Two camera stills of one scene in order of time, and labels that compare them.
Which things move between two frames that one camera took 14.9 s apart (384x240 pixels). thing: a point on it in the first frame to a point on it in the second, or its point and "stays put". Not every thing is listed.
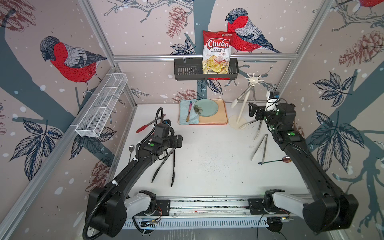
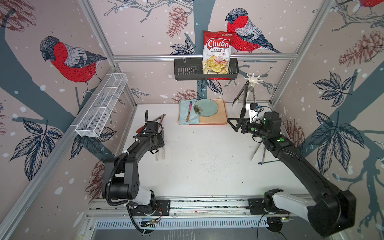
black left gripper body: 173,142 to 160,141
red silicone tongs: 146,126 stays put
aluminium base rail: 231,212 stays put
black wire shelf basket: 191,69 stays put
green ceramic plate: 205,107 stays put
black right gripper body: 261,114 to 248,128
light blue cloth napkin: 183,112 stays put
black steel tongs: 173,151 to 243,111
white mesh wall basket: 102,103 stays put
